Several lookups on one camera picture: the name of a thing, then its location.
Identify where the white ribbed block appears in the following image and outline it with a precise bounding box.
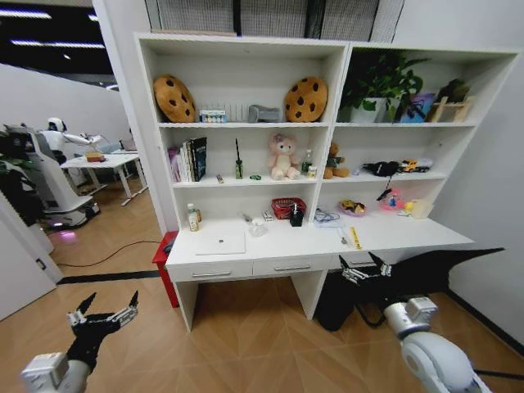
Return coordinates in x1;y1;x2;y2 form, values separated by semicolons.
226;102;249;123

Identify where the grey mesh window panel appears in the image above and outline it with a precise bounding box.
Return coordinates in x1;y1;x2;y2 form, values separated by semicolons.
144;0;400;43

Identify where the pink plush bunny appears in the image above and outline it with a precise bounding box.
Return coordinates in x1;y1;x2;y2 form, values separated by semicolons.
267;133;302;182

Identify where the green potted plant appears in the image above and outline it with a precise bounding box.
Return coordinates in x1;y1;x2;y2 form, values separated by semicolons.
338;52;431;124

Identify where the white desk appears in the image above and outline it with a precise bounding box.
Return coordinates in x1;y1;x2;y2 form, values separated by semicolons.
165;210;477;333

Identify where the black floor cable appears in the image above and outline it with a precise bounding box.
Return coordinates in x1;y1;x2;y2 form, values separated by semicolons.
50;240;165;266

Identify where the black book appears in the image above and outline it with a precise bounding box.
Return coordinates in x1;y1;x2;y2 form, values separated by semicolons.
189;136;208;183

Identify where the green reed diffuser bottle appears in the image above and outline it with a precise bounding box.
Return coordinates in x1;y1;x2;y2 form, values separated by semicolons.
233;138;244;180

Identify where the narrow white shelf unit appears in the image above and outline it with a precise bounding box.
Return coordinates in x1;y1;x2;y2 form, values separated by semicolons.
314;39;522;222

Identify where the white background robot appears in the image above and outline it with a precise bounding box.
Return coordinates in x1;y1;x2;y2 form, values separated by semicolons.
34;117;102;228

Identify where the white laptop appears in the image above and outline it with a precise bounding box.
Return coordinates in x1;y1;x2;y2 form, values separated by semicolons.
193;232;247;256

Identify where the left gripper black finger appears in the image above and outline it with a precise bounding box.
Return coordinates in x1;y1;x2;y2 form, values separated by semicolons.
66;291;98;328
111;290;140;327

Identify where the wooden stand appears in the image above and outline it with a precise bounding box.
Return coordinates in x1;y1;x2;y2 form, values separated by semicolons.
427;95;477;124

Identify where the white standing table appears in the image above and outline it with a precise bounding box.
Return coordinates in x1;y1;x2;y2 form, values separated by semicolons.
60;150;149;207

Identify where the yellow toy truck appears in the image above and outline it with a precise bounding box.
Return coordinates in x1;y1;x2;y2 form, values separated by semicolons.
398;159;431;174

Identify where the row of pale books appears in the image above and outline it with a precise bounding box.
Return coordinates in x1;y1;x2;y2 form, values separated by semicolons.
167;140;193;183

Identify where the red plastic basket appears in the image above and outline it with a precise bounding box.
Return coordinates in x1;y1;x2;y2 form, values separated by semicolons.
271;196;309;222

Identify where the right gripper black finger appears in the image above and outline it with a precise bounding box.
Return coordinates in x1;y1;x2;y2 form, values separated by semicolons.
338;255;367;288
367;251;394;279

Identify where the white desk drawer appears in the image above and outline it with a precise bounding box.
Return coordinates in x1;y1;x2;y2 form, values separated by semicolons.
167;261;255;283
252;257;331;278

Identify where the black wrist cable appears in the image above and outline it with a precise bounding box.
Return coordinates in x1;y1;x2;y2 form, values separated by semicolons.
355;303;386;328

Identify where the pink plate of snacks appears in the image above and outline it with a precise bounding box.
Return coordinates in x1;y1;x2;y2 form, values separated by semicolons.
337;198;368;218

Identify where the dark dried plant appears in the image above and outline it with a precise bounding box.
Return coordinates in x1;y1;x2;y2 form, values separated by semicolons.
435;78;472;104

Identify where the purple gift bag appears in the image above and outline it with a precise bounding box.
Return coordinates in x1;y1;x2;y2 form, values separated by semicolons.
398;91;436;124

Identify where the brown teddy bear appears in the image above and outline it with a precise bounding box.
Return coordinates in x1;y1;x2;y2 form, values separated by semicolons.
323;141;350;180

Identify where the box of small bottles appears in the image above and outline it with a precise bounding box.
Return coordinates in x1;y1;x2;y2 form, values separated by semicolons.
199;106;228;124

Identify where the wide white shelf unit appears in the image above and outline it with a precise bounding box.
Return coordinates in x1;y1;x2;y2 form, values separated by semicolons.
133;32;351;233

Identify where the green glass bottle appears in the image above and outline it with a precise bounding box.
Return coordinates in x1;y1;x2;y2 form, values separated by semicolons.
300;148;314;178

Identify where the black fabric item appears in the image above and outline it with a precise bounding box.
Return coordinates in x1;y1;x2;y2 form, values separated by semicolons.
361;160;400;178

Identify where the dark leafy floor plant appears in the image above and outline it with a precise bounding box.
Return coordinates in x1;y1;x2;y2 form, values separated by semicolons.
0;125;43;227

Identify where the cookie shaped cushion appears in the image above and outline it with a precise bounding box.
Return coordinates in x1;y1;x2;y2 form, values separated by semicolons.
152;75;197;124
283;76;329;124

